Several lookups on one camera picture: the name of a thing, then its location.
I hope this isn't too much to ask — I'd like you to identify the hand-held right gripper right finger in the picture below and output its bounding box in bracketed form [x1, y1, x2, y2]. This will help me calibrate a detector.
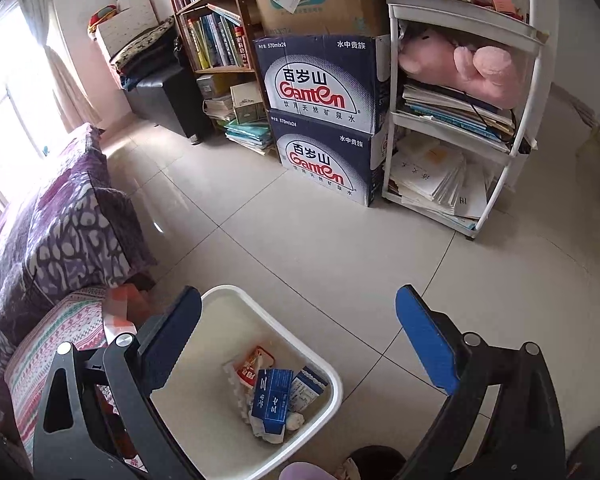
[395, 284, 567, 480]

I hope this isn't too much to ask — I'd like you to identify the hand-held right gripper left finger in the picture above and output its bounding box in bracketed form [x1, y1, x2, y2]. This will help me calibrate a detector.
[31, 286, 203, 480]

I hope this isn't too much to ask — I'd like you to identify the white trash bin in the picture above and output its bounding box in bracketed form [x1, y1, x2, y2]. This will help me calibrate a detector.
[150, 285, 344, 480]

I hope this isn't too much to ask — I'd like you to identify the orange snack wrapper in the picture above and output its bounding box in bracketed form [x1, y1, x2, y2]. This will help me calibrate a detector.
[232, 345, 277, 391]

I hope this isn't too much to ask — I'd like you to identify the blue carton box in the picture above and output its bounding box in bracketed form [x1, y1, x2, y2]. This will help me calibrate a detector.
[250, 368, 295, 436]

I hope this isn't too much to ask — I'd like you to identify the blue white small box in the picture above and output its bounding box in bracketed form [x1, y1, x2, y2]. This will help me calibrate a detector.
[289, 366, 329, 412]

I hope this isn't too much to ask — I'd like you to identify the red white sheet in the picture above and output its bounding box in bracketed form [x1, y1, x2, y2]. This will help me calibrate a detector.
[104, 284, 153, 343]

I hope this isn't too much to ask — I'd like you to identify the dark round container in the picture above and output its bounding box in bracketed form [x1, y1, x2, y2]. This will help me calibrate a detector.
[347, 445, 407, 480]

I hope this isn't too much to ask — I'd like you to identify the patterned striped tablecloth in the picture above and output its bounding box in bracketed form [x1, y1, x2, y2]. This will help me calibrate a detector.
[2, 287, 146, 466]

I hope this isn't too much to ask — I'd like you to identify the bed with purple bedspread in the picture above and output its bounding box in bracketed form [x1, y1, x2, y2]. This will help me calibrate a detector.
[0, 122, 158, 401]

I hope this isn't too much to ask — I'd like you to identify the pile of white papers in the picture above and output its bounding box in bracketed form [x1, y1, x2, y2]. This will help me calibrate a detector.
[386, 132, 498, 232]

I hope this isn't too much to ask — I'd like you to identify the lavender slipper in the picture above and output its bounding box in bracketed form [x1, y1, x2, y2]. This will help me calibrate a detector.
[280, 461, 337, 480]

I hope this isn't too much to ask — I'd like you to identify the blue water bottle carton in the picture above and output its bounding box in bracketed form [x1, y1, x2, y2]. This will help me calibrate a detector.
[252, 34, 393, 135]
[267, 109, 391, 208]

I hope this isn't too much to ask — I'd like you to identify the stack of green books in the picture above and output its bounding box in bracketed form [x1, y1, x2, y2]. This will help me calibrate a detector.
[224, 119, 276, 156]

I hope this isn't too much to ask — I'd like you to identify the stack of flat booklets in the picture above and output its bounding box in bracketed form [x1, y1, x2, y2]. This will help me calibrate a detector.
[401, 82, 518, 153]

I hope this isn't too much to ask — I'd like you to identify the black ottoman bench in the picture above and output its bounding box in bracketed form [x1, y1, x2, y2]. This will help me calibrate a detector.
[127, 62, 213, 143]

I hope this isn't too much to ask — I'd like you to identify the small white green box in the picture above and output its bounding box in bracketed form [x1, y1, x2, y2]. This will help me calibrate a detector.
[229, 81, 267, 123]

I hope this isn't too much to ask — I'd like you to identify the grey cardboard box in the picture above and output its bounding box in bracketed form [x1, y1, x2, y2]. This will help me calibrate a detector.
[196, 74, 231, 100]

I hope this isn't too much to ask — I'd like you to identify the bright window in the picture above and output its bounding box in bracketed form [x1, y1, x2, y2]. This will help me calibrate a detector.
[0, 0, 66, 206]

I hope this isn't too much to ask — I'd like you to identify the pink plush toy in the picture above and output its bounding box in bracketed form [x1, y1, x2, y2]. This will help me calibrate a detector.
[398, 29, 525, 111]

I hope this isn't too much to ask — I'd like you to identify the wooden bookshelf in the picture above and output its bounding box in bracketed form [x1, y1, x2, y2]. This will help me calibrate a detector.
[160, 0, 263, 126]

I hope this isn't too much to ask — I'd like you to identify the stack of folded clothes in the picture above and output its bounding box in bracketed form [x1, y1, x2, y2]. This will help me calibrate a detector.
[109, 16, 178, 90]

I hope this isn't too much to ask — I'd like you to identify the pale curtain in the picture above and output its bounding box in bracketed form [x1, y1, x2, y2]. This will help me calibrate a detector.
[17, 0, 103, 128]

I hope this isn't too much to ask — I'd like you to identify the row of colourful books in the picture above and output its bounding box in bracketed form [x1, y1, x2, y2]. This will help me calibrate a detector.
[164, 0, 251, 71]

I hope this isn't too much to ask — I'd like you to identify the white patterned storage box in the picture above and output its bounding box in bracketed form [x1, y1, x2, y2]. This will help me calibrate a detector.
[96, 0, 160, 58]

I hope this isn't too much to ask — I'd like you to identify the red yellow plush toy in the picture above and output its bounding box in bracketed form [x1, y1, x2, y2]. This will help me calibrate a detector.
[89, 4, 120, 36]

